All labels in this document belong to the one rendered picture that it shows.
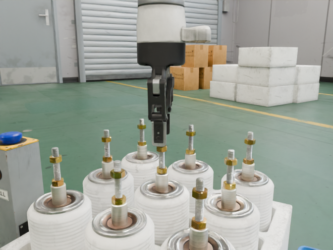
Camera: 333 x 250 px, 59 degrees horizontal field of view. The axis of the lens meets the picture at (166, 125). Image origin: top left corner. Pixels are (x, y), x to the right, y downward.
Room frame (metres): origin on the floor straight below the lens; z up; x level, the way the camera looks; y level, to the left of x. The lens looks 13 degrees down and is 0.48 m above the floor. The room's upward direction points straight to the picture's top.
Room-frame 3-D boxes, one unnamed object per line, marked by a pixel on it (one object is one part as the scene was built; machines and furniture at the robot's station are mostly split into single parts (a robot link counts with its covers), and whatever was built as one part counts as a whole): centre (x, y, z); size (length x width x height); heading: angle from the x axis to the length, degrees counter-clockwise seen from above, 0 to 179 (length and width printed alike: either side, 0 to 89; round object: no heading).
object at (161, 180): (0.47, 0.01, 0.26); 0.02 x 0.02 x 0.03
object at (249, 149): (0.52, -0.15, 0.30); 0.01 x 0.01 x 0.08
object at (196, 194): (0.31, -0.04, 0.32); 0.02 x 0.02 x 0.01; 48
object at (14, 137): (0.55, 0.30, 0.32); 0.04 x 0.04 x 0.02
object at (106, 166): (0.53, 0.11, 0.26); 0.02 x 0.02 x 0.03
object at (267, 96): (2.99, -0.99, 0.09); 0.39 x 0.39 x 0.18; 36
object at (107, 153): (0.53, 0.11, 0.30); 0.01 x 0.01 x 0.08
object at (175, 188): (0.47, 0.01, 0.25); 0.08 x 0.08 x 0.01
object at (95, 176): (0.53, 0.11, 0.25); 0.08 x 0.08 x 0.01
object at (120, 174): (0.37, 0.07, 0.32); 0.02 x 0.02 x 0.01; 68
